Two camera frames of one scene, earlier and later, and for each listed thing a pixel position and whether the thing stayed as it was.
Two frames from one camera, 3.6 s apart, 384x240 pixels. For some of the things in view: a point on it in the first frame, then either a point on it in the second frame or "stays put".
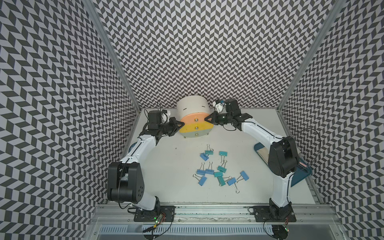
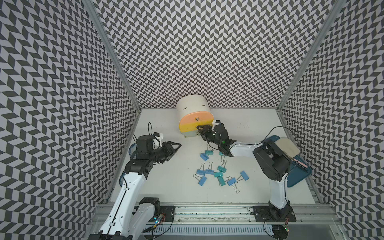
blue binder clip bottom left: (202, 180) stays put
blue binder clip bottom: (232, 182) stays put
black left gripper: (174, 130) to (169, 150)
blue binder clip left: (201, 172) stays put
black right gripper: (214, 119) to (204, 131)
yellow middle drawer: (196, 126) stays put
